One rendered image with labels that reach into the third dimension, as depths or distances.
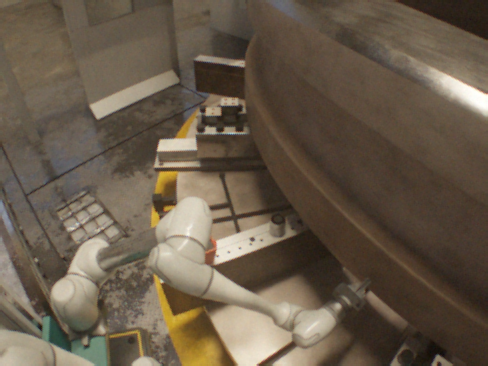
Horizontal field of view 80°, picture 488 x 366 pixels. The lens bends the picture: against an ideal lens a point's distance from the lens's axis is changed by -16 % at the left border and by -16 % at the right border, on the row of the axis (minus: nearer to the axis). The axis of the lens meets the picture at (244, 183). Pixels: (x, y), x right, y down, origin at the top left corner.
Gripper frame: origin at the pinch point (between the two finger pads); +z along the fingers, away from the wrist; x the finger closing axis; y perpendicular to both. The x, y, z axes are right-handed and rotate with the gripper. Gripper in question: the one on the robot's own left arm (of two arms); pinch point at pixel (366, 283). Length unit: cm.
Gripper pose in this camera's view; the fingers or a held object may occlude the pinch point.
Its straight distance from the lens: 144.0
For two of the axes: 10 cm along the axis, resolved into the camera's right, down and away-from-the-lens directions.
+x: -6.1, -5.5, 5.8
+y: 0.0, -7.2, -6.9
